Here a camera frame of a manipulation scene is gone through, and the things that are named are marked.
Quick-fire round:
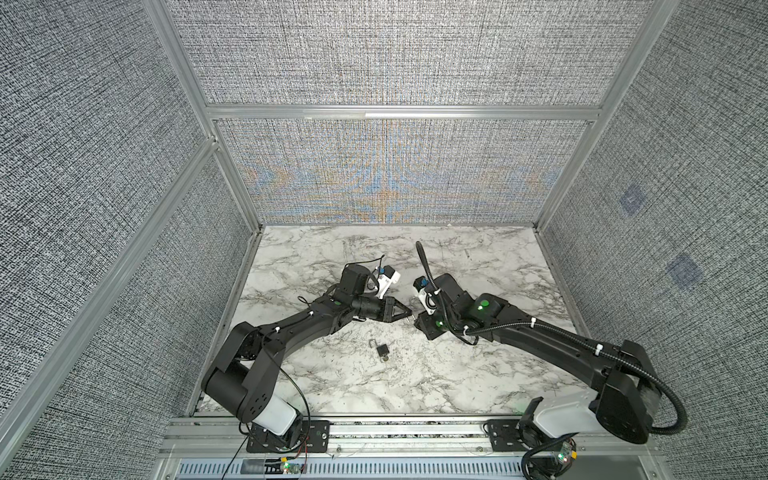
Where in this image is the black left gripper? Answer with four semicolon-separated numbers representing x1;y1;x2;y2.
351;296;412;324

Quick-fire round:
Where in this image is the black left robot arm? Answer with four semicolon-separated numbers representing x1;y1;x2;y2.
201;263;412;451

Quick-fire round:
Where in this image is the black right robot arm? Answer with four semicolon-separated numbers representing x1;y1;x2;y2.
413;274;661;444

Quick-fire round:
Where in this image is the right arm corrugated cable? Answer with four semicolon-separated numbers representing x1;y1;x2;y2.
415;241;689;436

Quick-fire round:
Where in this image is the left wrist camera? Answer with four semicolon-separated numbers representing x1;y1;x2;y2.
376;265;401;299

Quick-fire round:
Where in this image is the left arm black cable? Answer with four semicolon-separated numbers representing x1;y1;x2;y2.
218;353;313;480

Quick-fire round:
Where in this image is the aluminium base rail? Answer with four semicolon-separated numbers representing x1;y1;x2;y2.
158;414;518;458

